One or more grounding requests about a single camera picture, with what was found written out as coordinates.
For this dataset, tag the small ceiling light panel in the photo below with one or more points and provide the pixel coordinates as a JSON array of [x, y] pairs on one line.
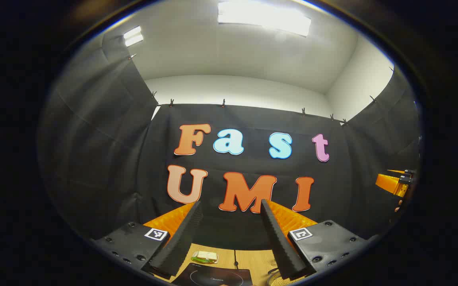
[[133, 36]]

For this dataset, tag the black induction cooktop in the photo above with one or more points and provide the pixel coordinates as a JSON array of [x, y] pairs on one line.
[[213, 276]]

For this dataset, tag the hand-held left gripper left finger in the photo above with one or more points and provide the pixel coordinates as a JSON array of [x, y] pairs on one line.
[[183, 242]]

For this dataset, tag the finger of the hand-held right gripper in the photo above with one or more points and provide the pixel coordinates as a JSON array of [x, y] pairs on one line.
[[390, 184]]

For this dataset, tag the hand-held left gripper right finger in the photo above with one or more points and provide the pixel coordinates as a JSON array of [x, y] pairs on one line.
[[282, 246]]

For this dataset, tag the row of black cloth clips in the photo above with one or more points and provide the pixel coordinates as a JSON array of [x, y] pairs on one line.
[[223, 103]]

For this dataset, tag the sandwich on white plate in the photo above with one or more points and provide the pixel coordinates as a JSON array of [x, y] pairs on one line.
[[205, 256]]

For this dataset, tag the large ceiling light panel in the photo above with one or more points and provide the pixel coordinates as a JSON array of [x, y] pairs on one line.
[[264, 16]]

